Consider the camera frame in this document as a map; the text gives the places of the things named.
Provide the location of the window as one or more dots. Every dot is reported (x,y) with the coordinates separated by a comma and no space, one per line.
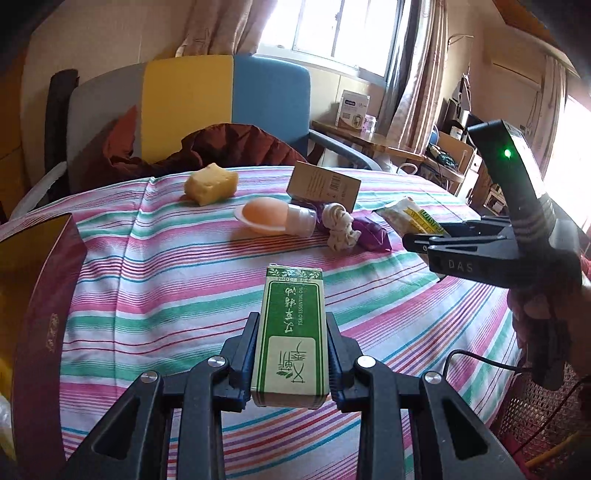
(332,27)

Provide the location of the wicker chair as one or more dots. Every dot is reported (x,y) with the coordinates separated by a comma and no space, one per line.
(531,415)

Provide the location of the chunky yellow sponge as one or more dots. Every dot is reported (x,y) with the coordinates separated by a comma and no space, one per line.
(210,184)

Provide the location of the striped grey curtain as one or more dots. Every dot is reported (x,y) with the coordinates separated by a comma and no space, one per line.
(415,69)

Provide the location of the person's right hand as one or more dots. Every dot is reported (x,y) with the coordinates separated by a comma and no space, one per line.
(531,307)

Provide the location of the patterned beige curtain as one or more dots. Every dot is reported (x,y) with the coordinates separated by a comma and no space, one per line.
(554,92)
(221,27)

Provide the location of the beige cloth bundle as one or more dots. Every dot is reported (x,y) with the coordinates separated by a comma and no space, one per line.
(339,226)

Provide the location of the grey yellow blue armchair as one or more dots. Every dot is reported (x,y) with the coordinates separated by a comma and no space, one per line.
(184,101)

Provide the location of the wooden wardrobe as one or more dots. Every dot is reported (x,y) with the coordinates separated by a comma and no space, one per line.
(9,161)

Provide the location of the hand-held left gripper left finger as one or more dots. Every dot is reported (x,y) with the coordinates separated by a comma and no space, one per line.
(247,350)

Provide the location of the small cardboard box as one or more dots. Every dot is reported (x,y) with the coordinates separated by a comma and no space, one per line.
(323,184)

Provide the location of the striped tablecloth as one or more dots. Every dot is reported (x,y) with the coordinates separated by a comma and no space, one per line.
(184,277)

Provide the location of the cluttered storage shelf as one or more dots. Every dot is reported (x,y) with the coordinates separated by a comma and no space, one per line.
(455,147)

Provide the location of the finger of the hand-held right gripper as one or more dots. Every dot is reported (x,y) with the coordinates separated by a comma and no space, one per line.
(475,267)
(461,235)

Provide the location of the wooden side table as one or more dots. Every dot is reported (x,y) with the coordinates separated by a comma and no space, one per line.
(383,141)

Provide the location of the purple packet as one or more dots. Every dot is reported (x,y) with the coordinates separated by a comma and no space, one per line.
(374,233)

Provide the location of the maroon padded jacket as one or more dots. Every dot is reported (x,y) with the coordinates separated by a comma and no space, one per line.
(231,147)

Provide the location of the small clear jar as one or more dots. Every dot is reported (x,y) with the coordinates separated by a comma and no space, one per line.
(369,124)

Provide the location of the yellow white snack packet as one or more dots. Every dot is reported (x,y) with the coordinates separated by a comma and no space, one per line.
(406,214)

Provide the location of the white printed carton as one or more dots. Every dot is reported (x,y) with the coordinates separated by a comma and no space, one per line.
(353,108)

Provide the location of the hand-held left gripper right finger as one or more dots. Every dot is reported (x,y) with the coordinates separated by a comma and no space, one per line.
(336,350)

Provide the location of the green white carton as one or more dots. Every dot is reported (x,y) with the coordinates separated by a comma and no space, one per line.
(291,341)

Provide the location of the maroon gold-lined tin box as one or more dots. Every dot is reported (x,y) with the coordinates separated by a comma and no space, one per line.
(41,323)

